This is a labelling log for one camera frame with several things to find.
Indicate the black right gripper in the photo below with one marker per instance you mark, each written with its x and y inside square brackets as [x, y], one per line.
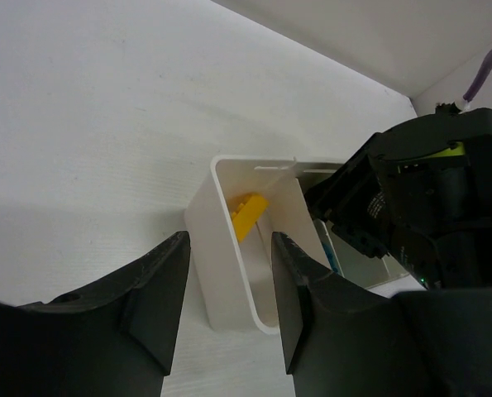
[420, 192]

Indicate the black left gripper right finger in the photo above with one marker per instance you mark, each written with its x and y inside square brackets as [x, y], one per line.
[339, 339]

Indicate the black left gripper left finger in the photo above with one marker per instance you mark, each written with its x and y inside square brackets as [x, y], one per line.
[113, 337]

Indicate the cyan rounded lego piece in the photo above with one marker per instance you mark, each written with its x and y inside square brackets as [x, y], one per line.
[331, 257]

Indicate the yellow long lego brick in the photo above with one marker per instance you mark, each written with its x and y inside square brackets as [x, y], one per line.
[247, 213]

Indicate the white three-compartment container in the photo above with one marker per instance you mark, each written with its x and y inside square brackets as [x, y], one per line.
[236, 277]

